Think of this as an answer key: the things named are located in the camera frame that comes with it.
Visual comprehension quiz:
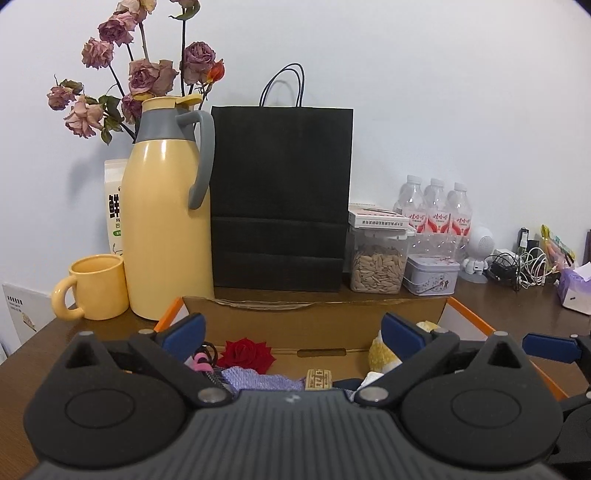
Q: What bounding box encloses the yellow mug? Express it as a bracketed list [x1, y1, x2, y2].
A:
[51, 254, 130, 321]

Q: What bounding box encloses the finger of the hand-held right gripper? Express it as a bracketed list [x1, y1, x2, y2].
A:
[523, 332, 591, 367]

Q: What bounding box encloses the small white red box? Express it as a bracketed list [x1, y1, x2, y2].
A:
[347, 203, 406, 228]

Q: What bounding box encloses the black paper bag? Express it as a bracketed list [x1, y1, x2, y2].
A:
[210, 64, 355, 292]

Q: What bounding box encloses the black cable with pink tie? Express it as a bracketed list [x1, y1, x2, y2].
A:
[187, 342, 232, 393]

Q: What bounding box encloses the white flat box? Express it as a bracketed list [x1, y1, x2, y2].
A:
[0, 282, 51, 358]

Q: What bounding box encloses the yellow thermos jug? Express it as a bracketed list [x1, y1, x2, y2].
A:
[122, 95, 216, 321]

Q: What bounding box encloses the white milk carton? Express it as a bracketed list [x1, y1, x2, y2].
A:
[104, 159, 131, 256]

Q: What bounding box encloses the yellow white plush toy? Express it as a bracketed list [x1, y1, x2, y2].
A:
[367, 320, 446, 372]

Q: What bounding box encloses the purple tissue box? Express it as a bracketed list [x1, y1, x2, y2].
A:
[558, 262, 591, 316]

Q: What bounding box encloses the red orange cardboard box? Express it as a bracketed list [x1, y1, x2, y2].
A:
[152, 295, 570, 402]

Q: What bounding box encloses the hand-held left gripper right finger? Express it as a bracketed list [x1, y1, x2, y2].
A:
[355, 311, 525, 409]

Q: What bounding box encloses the small yellow box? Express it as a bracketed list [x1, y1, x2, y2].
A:
[304, 368, 334, 393]

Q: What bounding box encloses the red fabric rose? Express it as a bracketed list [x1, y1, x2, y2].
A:
[217, 338, 276, 372]

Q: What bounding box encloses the grey tin box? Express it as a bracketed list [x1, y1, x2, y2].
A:
[403, 253, 461, 296]

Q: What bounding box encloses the white tissue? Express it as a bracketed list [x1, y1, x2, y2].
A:
[351, 369, 386, 400]

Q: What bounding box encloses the colourful snack packet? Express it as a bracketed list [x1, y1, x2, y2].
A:
[540, 224, 578, 271]

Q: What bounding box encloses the clear seed container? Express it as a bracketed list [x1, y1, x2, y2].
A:
[348, 225, 416, 295]

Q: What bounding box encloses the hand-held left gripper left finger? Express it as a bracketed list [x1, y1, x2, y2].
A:
[58, 312, 232, 409]

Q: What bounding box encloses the purple cloth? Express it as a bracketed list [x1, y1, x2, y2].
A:
[217, 366, 308, 400]

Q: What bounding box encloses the white robot toy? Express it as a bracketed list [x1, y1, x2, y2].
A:
[462, 224, 495, 283]

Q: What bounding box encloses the dried pink flower bouquet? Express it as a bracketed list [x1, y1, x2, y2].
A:
[46, 0, 227, 146]

